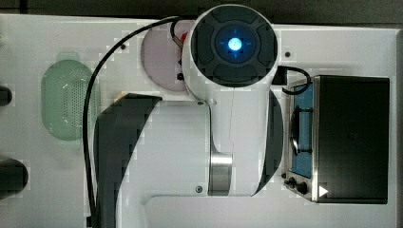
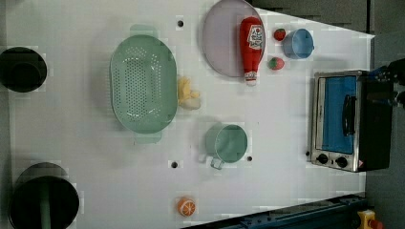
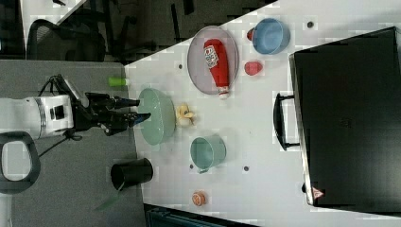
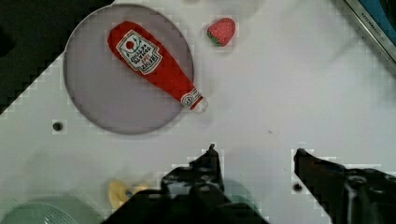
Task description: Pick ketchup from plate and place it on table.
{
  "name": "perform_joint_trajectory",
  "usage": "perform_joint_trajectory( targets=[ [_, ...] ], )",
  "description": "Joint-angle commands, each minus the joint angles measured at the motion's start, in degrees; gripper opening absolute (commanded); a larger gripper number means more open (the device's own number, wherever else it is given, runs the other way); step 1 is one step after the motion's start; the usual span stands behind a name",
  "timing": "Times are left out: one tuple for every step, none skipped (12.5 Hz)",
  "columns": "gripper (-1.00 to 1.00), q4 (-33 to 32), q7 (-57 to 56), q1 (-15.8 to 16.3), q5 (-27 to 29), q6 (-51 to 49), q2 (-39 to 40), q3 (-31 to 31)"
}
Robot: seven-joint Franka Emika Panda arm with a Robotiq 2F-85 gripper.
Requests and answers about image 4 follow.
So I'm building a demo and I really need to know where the green metal cup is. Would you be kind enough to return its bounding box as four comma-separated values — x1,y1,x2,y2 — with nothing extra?
223,179,259,213

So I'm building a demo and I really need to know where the yellow toy banana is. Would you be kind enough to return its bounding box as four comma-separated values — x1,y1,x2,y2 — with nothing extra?
107,180,149,210

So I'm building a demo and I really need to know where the round grey plate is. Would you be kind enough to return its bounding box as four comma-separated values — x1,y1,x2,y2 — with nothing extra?
64,4,194,134

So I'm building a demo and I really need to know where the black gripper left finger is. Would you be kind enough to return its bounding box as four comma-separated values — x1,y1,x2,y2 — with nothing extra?
160,143,225,200

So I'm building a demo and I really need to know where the red toy strawberry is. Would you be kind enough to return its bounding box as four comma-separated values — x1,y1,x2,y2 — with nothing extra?
206,18,236,47

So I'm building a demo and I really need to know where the green perforated colander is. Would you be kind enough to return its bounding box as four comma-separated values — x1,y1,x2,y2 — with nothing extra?
1,202,80,224

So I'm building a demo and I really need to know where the red ketchup bottle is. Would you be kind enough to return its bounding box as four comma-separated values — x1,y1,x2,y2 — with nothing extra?
107,21,208,114

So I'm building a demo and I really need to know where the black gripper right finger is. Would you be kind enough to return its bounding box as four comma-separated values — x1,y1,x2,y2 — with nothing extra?
293,148,396,224

